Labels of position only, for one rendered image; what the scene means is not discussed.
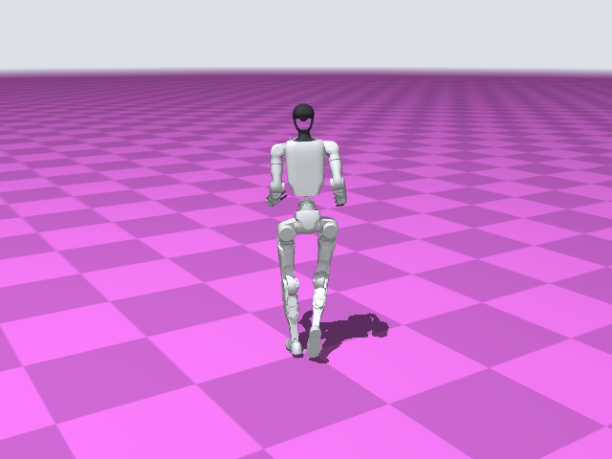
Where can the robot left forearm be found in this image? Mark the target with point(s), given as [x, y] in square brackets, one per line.
[274, 198]

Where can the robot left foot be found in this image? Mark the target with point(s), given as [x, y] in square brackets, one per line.
[295, 347]

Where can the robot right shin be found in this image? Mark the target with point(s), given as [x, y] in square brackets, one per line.
[319, 299]

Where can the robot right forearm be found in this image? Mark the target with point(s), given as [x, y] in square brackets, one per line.
[340, 194]

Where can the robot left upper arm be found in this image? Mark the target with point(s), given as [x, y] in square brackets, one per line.
[277, 152]

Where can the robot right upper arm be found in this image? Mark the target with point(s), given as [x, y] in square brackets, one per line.
[332, 151]

